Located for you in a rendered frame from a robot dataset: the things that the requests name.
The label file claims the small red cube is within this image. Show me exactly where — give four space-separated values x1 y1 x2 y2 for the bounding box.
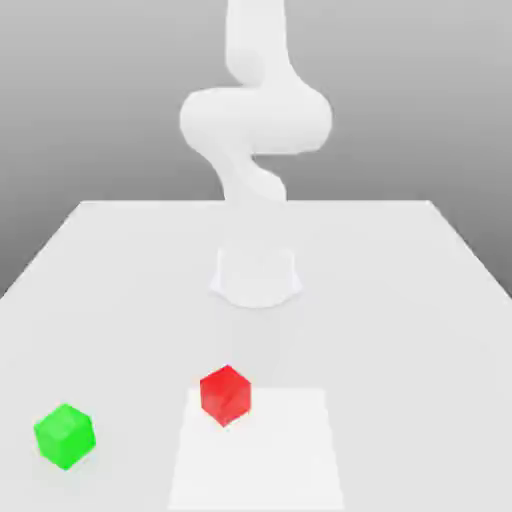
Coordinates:
199 364 253 428

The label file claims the small green cube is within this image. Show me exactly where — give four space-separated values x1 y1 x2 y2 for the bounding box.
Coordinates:
33 402 97 472

